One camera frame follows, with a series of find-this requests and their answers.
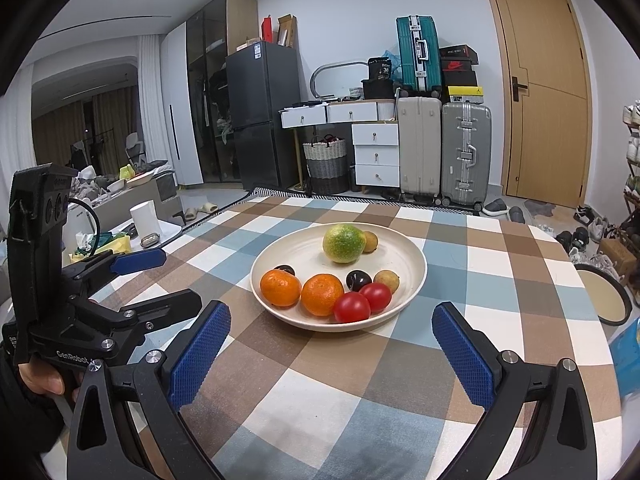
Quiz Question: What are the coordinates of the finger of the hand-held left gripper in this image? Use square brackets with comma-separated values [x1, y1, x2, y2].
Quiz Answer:
[60, 248, 168, 302]
[89, 288, 203, 337]

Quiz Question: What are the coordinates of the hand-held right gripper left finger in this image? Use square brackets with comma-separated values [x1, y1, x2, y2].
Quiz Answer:
[66, 300, 233, 480]

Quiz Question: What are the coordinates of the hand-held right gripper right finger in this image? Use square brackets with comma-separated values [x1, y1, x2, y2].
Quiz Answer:
[431, 301, 598, 480]

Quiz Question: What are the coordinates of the orange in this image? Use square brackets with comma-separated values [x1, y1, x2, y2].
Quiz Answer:
[301, 273, 346, 317]
[260, 269, 302, 308]

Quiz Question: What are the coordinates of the red tomato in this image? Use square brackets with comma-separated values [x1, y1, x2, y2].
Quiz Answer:
[358, 283, 392, 312]
[333, 292, 372, 324]

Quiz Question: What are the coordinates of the brown longan fruit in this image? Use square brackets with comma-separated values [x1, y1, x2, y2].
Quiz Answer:
[373, 269, 401, 295]

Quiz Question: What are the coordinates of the cream round plate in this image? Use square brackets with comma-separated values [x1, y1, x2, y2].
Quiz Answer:
[250, 222, 428, 332]

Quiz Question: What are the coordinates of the person's left hand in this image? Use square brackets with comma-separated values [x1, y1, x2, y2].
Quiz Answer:
[19, 362, 86, 403]

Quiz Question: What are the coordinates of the yellow cloth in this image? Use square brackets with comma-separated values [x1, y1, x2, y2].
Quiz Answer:
[95, 237, 132, 256]

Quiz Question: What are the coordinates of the white tray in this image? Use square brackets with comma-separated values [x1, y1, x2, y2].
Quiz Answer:
[95, 217, 183, 256]

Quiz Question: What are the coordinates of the white paper roll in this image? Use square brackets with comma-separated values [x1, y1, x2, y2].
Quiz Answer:
[130, 200, 160, 241]

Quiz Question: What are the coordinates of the beige slippers pair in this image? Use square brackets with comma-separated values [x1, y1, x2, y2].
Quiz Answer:
[182, 202, 218, 223]

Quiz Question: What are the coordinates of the office chair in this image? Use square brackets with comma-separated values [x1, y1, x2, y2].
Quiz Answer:
[125, 132, 148, 166]

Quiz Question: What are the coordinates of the checkered tablecloth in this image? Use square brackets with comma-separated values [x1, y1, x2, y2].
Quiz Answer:
[40, 195, 623, 480]

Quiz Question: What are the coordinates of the brown curtain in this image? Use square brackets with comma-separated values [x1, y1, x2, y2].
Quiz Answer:
[32, 87, 141, 171]

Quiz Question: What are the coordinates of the round beige black-rimmed tray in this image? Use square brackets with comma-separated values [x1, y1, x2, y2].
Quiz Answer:
[572, 263, 630, 326]

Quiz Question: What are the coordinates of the white wardrobe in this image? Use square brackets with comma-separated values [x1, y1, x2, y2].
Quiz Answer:
[160, 25, 203, 186]

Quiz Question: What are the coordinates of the green yellow citrus fruit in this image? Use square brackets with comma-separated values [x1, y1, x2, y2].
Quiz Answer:
[322, 224, 366, 264]

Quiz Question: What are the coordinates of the white curtain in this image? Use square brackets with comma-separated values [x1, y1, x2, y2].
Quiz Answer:
[137, 35, 166, 161]

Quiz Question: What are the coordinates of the glass door wardrobe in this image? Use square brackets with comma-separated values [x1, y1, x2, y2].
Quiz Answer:
[186, 0, 258, 186]

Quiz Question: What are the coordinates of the dark grey refrigerator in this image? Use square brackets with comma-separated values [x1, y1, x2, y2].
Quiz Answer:
[225, 41, 301, 191]

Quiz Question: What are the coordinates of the silver suitcase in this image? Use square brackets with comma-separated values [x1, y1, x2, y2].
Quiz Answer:
[441, 101, 492, 211]

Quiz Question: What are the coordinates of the beige suitcase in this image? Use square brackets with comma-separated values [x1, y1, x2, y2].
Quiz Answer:
[397, 96, 443, 203]

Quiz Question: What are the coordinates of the woven laundry basket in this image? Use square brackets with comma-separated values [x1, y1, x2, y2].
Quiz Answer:
[302, 135, 348, 195]

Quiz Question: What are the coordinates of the wooden shoe rack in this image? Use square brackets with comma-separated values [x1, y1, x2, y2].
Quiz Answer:
[622, 102, 640, 261]

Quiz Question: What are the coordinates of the white desk with drawers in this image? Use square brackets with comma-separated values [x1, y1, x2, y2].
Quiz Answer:
[279, 100, 401, 193]

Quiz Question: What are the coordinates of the oval mirror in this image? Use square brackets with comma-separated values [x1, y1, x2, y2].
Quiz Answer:
[310, 61, 368, 98]

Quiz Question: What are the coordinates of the wooden door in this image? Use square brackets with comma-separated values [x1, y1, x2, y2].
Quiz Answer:
[480, 0, 593, 210]

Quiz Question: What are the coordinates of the yellow black shoe box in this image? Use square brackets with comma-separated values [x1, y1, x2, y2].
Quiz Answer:
[446, 86, 485, 105]

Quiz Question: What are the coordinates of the cardboard box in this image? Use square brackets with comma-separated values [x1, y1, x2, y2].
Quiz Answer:
[277, 14, 298, 48]

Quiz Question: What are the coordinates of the black storage box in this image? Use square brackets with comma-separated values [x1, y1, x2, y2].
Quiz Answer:
[362, 79, 398, 100]

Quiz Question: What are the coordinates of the row of shoes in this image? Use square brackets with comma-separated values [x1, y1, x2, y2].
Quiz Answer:
[622, 102, 640, 166]

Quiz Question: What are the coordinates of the teal suitcase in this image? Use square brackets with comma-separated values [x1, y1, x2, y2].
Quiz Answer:
[396, 15, 443, 98]

